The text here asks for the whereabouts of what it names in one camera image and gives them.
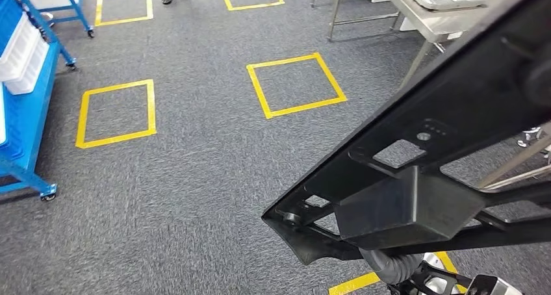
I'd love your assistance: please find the black plastic panel part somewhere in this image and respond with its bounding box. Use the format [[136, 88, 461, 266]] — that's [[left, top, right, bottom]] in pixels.
[[261, 0, 551, 266]]

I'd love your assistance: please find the stainless steel workbench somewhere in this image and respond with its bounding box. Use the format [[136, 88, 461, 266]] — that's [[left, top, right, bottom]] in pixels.
[[374, 0, 551, 87]]

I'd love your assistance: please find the blue metal shelf rack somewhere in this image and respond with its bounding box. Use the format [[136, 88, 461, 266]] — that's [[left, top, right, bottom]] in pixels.
[[21, 0, 96, 39], [0, 0, 79, 203]]

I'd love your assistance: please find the yellow floor tape square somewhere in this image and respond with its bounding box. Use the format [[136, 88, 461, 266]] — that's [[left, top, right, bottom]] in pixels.
[[75, 79, 157, 149]]

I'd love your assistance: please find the white plastic crate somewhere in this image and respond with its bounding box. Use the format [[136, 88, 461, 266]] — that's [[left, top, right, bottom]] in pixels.
[[0, 12, 42, 82], [3, 39, 51, 96]]

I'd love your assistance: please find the blue plastic crate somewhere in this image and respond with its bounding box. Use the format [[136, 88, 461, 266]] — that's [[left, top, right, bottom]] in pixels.
[[0, 0, 23, 57]]

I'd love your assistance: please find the steel frame stand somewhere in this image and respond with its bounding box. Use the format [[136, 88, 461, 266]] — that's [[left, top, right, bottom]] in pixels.
[[311, 0, 401, 42]]

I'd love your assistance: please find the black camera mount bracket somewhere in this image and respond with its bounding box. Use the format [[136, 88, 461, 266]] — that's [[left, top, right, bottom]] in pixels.
[[387, 261, 479, 295]]

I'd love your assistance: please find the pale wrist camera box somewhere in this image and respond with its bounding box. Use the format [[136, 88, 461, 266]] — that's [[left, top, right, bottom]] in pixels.
[[467, 275, 524, 295]]

